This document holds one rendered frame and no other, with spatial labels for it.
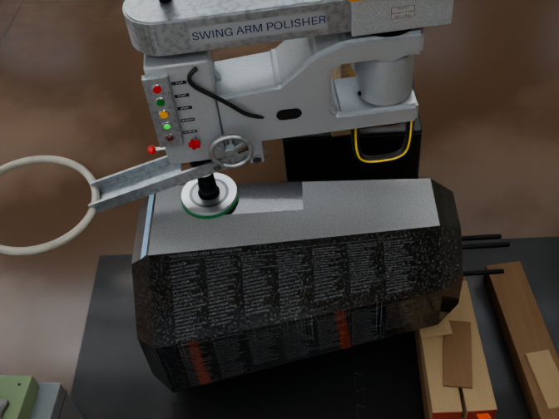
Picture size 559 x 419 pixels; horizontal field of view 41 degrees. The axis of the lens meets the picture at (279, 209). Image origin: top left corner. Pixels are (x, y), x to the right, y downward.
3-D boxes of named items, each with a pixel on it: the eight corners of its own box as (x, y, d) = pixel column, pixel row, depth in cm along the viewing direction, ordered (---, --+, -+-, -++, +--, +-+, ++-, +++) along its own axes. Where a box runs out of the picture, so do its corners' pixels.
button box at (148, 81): (184, 139, 246) (167, 71, 225) (184, 145, 244) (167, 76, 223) (160, 142, 246) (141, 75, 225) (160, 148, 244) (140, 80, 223)
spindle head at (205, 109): (268, 115, 270) (255, 11, 237) (274, 158, 256) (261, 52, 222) (170, 129, 270) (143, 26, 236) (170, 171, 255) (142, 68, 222)
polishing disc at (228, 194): (171, 193, 284) (170, 190, 283) (216, 166, 292) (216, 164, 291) (201, 224, 273) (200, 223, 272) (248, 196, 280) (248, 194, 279)
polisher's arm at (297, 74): (403, 107, 273) (411, -9, 236) (418, 150, 258) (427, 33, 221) (205, 133, 272) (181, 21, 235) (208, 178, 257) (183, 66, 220)
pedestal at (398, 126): (287, 155, 414) (276, 47, 358) (406, 150, 409) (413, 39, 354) (287, 248, 371) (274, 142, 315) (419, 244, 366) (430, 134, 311)
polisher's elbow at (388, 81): (349, 76, 258) (349, 28, 243) (404, 67, 259) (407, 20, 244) (361, 111, 246) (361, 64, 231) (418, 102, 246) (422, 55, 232)
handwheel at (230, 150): (254, 146, 256) (249, 114, 245) (256, 167, 250) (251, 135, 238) (210, 152, 256) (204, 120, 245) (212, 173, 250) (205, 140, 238)
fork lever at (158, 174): (264, 125, 271) (259, 115, 268) (269, 161, 259) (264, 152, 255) (97, 183, 285) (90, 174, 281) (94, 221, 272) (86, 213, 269)
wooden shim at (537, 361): (524, 355, 308) (525, 353, 307) (547, 351, 309) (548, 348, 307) (547, 410, 292) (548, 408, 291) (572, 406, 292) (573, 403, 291)
